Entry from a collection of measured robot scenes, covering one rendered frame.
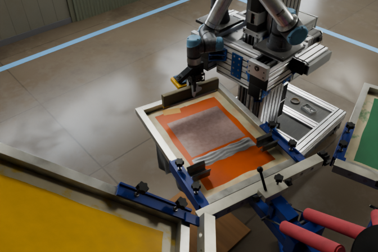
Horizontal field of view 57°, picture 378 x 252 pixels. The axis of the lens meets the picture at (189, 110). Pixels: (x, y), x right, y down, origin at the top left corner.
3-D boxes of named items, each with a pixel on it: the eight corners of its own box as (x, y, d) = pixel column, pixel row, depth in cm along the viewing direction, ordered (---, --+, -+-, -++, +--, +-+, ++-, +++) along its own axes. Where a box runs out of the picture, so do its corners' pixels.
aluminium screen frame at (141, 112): (135, 113, 210) (134, 108, 208) (218, 85, 231) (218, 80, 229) (201, 212, 157) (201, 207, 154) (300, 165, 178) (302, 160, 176)
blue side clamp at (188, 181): (169, 169, 178) (169, 160, 173) (178, 166, 180) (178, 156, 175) (198, 214, 157) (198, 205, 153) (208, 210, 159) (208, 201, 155)
